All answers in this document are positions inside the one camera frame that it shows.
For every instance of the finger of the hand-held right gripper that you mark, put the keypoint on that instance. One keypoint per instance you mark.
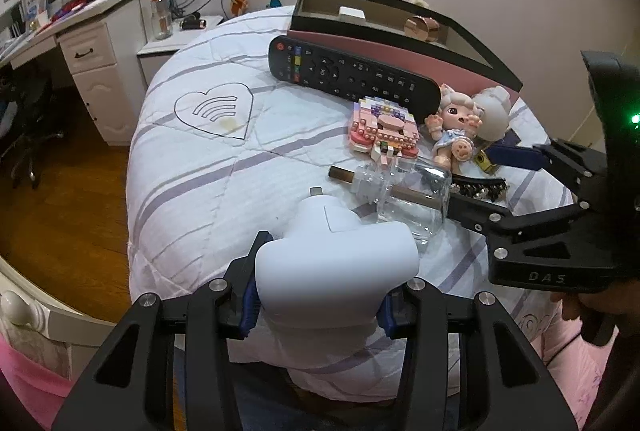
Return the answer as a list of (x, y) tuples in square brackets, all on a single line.
[(515, 157), (475, 213)]

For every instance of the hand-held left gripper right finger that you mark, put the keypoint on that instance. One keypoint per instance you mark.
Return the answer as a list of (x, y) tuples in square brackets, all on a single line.
[(387, 313)]

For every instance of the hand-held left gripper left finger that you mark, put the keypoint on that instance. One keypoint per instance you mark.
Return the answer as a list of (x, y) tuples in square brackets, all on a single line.
[(247, 313)]

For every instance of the white plug adapter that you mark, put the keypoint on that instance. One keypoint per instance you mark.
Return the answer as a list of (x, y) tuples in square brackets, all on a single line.
[(330, 271)]

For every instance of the small doll figure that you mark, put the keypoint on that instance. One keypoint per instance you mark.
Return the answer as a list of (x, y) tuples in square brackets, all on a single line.
[(457, 111)]

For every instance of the glass diffuser bottle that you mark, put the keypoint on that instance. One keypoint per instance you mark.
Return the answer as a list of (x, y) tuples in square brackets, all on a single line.
[(370, 183)]

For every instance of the pink beaded block toy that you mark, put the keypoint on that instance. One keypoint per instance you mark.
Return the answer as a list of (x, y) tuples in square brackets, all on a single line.
[(385, 126)]

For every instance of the pink storage box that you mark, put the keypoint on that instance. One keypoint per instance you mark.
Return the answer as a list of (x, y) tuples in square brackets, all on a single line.
[(380, 48)]

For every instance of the black remote control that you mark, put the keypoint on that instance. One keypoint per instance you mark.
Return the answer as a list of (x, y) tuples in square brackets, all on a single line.
[(350, 71)]

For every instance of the person's right hand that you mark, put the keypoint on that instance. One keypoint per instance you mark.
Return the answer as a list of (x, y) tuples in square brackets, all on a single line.
[(570, 308)]

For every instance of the black studded hair clip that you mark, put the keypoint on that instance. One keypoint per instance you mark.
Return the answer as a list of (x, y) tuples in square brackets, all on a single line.
[(480, 188)]

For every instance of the pink printed blanket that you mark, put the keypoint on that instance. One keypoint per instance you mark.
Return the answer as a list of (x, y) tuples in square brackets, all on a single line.
[(560, 361)]

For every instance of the rose gold round case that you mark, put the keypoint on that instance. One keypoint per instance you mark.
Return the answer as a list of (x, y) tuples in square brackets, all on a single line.
[(422, 28)]

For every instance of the flat white box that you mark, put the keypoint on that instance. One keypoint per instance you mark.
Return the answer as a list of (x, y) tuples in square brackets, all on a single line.
[(351, 14)]

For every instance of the white nightstand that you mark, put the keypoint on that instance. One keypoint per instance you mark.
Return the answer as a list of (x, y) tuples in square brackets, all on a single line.
[(165, 48)]

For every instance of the black office chair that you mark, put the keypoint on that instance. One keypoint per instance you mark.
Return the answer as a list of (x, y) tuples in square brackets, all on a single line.
[(30, 126)]

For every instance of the white desk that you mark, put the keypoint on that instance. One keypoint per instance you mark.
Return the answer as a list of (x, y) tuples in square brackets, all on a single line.
[(100, 61)]

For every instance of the small black device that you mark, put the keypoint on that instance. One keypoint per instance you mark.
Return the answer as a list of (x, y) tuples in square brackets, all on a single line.
[(192, 22)]

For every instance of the clear bottle orange cap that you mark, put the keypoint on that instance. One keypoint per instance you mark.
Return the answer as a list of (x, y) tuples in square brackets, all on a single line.
[(161, 13)]

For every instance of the orange snack bag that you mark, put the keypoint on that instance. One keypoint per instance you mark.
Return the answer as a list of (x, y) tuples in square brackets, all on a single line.
[(240, 1)]

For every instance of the cream bed frame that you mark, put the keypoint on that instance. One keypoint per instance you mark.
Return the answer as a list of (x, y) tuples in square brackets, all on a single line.
[(30, 306)]

